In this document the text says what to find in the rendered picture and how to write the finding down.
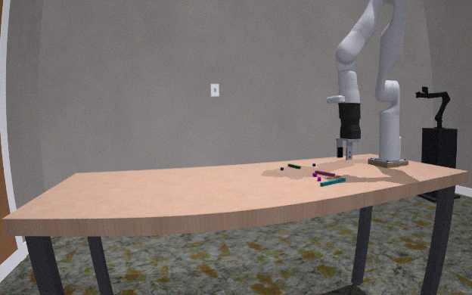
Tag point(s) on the turquoise rod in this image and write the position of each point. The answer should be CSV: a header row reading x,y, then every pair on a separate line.
x,y
332,182

